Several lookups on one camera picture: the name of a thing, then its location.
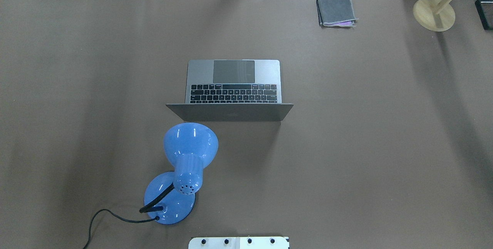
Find grey laptop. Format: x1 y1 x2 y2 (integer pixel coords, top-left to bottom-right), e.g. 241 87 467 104
167 59 293 122

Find blue desk lamp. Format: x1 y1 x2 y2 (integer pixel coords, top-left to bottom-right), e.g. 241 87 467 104
139 123 218 225

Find folded grey purple cloth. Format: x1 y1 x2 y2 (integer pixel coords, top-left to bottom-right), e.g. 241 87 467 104
316 0 357 28

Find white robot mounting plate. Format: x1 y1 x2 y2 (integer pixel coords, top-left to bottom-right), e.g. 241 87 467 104
188 236 290 249

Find brown table mat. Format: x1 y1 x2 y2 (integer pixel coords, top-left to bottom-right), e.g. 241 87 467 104
0 0 493 249

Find wooden stand with round base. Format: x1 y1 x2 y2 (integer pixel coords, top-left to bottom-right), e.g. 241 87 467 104
413 0 456 32

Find black box at right edge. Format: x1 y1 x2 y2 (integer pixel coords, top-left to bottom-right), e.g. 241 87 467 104
475 0 493 30

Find black lamp power cable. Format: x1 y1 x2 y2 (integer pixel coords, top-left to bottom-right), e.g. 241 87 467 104
83 209 160 249

